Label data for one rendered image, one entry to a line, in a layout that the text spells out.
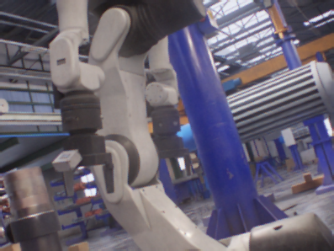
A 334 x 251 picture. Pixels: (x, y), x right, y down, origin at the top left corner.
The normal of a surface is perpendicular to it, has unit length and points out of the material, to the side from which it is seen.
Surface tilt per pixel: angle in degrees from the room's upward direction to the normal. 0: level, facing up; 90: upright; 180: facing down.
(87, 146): 90
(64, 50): 90
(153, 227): 90
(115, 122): 90
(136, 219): 115
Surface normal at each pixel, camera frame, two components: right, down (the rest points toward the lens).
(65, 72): -0.42, -0.01
